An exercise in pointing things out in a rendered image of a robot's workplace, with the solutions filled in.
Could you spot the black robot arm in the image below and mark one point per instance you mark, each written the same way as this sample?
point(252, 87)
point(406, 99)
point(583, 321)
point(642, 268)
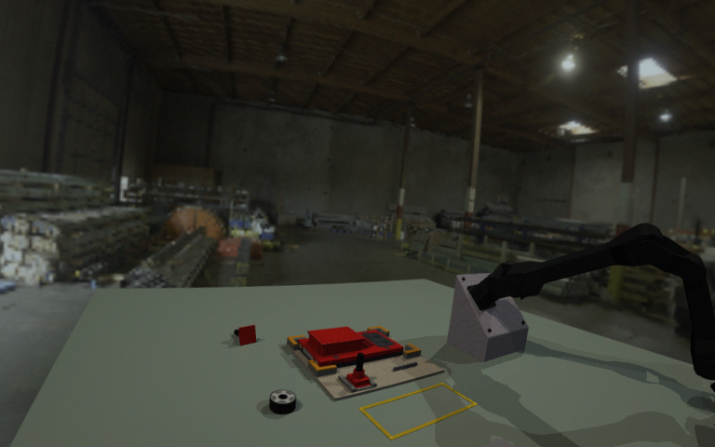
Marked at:
point(642, 244)

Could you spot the black toy tyre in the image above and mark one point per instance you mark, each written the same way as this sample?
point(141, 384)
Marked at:
point(282, 401)

